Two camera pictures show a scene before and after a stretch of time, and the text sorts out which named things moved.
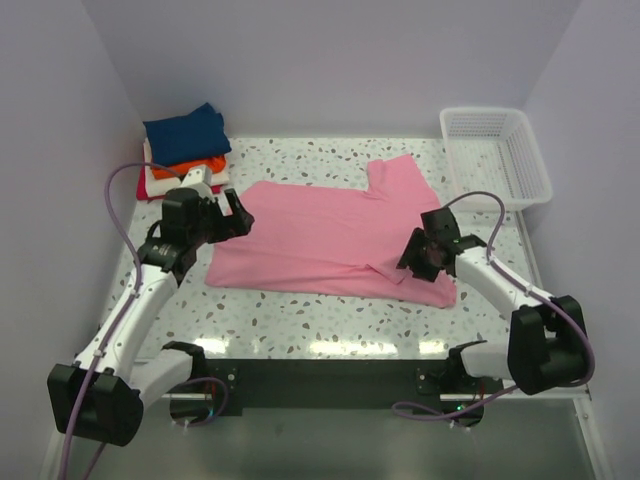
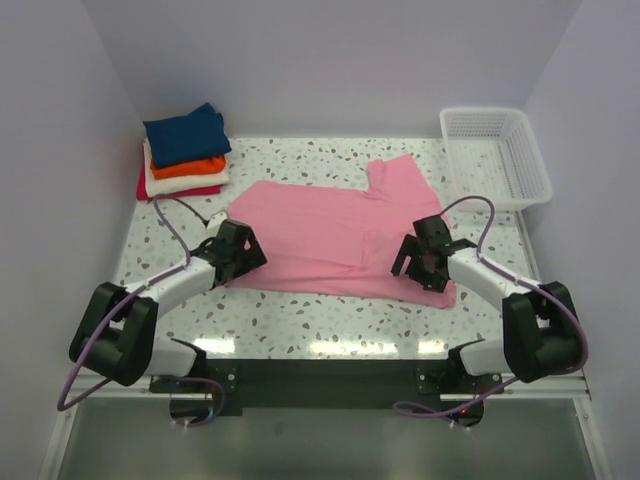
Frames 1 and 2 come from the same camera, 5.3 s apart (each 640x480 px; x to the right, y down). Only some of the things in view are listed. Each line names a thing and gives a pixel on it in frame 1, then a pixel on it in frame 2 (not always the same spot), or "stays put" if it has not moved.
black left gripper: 235,225 → 251,259
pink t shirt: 322,240 stays put
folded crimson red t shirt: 141,190 stays put
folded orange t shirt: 177,170 stays put
